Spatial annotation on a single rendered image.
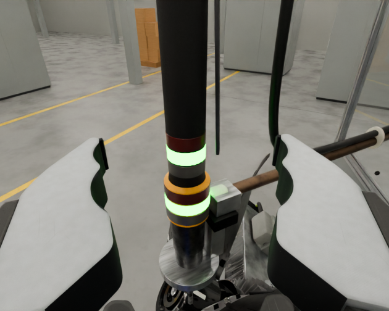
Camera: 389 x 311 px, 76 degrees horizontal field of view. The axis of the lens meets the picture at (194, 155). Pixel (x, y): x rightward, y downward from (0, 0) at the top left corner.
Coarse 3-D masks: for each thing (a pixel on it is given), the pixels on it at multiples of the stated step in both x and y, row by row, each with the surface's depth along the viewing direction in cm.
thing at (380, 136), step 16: (288, 0) 19; (288, 16) 19; (288, 32) 20; (272, 80) 22; (272, 96) 23; (272, 112) 24; (272, 128) 25; (384, 128) 36; (272, 144) 27; (336, 144) 32
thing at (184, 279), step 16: (240, 192) 26; (224, 208) 25; (208, 224) 27; (224, 224) 26; (208, 240) 28; (160, 256) 29; (208, 256) 29; (176, 272) 27; (192, 272) 27; (208, 272) 27; (176, 288) 27; (192, 288) 26
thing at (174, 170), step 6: (168, 162) 22; (204, 162) 22; (168, 168) 22; (174, 168) 21; (180, 168) 21; (186, 168) 21; (192, 168) 21; (198, 168) 21; (204, 168) 22; (174, 174) 21; (180, 174) 21; (186, 174) 21; (192, 174) 21; (198, 174) 21
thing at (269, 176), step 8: (352, 144) 34; (360, 144) 34; (368, 144) 35; (328, 152) 32; (336, 152) 33; (344, 152) 33; (352, 152) 34; (256, 176) 28; (264, 176) 28; (272, 176) 28; (232, 184) 27; (240, 184) 27; (248, 184) 27; (256, 184) 27; (264, 184) 28
